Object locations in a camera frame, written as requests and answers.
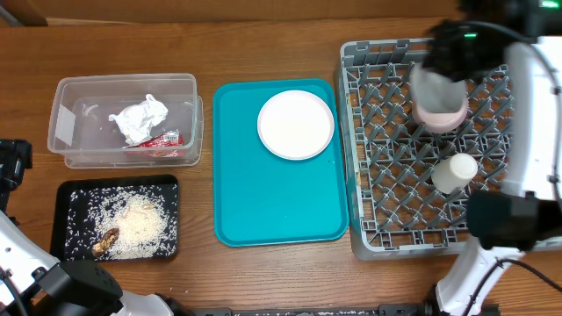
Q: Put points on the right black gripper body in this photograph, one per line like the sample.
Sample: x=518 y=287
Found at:
x=471 y=53

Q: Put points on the grey bowl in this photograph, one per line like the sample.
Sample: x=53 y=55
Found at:
x=436 y=93

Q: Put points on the small white plate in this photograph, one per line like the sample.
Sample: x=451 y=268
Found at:
x=439 y=122

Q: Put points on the pale green cup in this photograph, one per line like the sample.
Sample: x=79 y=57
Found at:
x=454 y=173

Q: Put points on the large white plate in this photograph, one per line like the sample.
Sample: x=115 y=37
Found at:
x=295 y=125

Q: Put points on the red snack wrapper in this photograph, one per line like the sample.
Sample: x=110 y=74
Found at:
x=160 y=146

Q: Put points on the white napkin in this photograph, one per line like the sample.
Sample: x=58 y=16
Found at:
x=136 y=121

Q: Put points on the pile of white rice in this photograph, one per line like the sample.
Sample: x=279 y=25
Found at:
x=146 y=216

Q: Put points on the brown food piece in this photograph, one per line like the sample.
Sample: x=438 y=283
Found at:
x=106 y=242

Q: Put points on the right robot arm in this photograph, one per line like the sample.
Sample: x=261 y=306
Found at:
x=504 y=225

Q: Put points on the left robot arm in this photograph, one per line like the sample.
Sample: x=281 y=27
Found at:
x=34 y=282

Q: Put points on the grey dishwasher rack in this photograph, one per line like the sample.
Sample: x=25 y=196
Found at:
x=395 y=209

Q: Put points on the teal serving tray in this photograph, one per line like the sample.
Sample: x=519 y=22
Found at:
x=260 y=198

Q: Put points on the clear plastic storage bin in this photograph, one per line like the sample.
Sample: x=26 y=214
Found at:
x=80 y=129

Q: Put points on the black plastic tray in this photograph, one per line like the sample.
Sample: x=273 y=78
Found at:
x=63 y=194

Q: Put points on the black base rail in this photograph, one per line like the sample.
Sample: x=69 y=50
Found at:
x=422 y=309

